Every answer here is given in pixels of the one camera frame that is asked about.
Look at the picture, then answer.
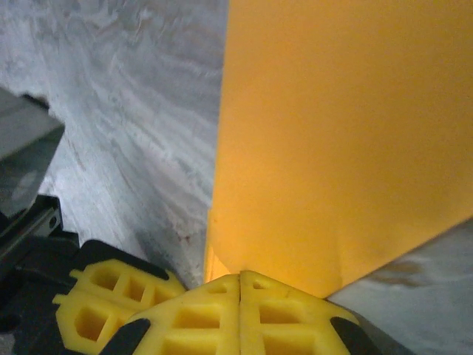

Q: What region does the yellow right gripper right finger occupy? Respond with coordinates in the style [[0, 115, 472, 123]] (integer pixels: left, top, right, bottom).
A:
[[239, 269, 374, 355]]

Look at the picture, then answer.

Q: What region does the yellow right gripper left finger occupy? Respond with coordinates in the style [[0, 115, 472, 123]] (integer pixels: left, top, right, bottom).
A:
[[106, 271, 242, 355]]

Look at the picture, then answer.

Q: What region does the orange cloth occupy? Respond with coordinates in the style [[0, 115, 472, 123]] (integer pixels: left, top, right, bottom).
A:
[[203, 0, 473, 300]]

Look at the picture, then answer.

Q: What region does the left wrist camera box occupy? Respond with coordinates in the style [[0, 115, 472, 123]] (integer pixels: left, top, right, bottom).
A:
[[0, 87, 66, 219]]

